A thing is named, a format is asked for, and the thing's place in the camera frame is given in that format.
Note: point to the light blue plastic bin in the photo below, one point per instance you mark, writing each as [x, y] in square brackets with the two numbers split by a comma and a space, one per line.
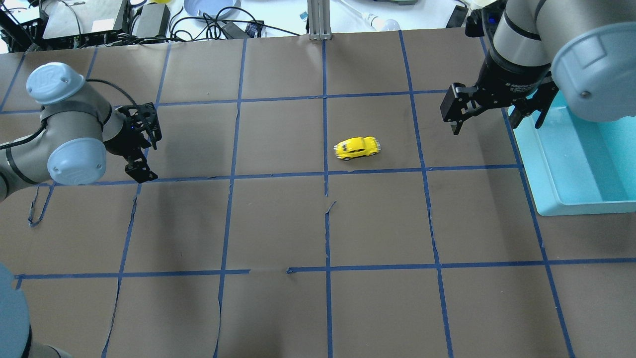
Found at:
[578, 167]

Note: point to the black power adapter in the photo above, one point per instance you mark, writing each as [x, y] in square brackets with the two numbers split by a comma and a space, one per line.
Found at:
[152, 21]

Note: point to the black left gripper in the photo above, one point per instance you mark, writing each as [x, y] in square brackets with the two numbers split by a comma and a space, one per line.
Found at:
[120, 140]

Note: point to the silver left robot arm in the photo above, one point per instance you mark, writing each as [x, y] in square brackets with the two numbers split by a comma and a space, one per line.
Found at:
[78, 127]

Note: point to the blue plastic plate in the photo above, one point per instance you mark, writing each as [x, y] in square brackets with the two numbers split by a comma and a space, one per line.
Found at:
[197, 8]

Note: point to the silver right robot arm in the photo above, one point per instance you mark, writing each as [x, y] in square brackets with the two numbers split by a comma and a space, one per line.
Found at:
[581, 49]

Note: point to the white light bulb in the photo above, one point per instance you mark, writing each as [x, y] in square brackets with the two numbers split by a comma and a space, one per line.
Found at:
[380, 24]

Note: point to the black computer box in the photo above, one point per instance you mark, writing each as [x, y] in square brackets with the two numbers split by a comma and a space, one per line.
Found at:
[87, 19]

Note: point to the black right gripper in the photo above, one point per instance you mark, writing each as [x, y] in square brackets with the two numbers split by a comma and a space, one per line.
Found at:
[512, 78]

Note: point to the yellow beetle toy car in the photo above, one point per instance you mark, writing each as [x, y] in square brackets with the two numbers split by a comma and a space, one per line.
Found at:
[356, 147]

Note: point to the aluminium frame post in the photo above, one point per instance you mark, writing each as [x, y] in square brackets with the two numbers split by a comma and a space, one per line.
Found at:
[319, 20]

